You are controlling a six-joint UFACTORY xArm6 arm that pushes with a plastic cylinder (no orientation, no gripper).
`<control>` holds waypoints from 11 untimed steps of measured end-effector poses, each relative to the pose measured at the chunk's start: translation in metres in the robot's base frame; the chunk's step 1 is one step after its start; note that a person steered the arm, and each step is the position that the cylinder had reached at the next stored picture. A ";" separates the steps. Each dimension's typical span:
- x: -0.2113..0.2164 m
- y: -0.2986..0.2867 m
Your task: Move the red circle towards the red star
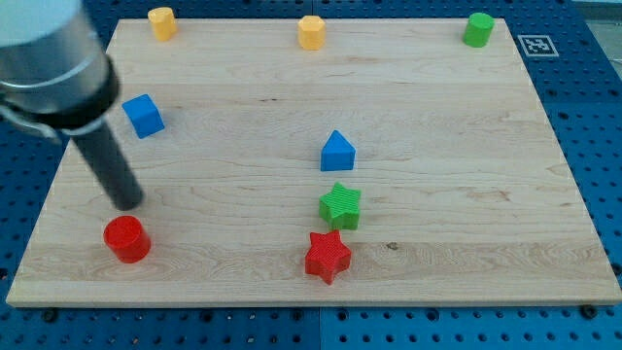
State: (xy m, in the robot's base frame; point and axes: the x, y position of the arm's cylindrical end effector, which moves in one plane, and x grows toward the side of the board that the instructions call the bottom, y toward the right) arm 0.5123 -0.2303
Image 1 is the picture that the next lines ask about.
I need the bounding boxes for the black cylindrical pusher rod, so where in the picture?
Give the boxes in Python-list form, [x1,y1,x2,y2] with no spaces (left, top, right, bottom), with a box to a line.
[70,122,143,211]

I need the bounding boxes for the red cylinder block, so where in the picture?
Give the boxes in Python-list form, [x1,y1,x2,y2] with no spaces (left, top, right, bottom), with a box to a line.
[103,215,152,263]

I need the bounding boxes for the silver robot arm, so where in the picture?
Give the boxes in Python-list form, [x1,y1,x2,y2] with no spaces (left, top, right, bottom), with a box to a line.
[1,0,143,211]

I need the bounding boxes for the green star block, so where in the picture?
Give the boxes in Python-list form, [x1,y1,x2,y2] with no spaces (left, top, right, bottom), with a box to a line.
[319,182,362,230]

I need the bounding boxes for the red star block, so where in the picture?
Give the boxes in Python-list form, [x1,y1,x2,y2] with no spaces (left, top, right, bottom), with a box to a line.
[304,229,352,285]

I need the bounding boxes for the blue cube block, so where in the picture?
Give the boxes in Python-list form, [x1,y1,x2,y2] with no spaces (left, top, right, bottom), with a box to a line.
[121,94,165,139]

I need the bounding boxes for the yellow cylinder block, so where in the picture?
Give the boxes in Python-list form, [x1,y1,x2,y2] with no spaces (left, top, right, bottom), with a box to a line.
[148,7,178,42]

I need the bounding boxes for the wooden board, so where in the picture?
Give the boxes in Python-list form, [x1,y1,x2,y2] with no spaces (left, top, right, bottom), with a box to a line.
[7,18,621,308]

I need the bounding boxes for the blue triangular prism block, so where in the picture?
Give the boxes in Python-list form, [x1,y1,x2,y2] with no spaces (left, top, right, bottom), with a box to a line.
[320,130,356,171]

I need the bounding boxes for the yellow hexagon block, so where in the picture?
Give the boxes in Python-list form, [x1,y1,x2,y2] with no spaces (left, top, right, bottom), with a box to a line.
[297,16,327,51]

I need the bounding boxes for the green cylinder block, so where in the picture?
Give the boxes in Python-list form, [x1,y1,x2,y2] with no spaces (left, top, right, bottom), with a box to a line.
[463,13,495,48]

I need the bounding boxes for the white fiducial marker tag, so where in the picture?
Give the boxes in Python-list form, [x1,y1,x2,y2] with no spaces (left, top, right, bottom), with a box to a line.
[518,34,559,57]

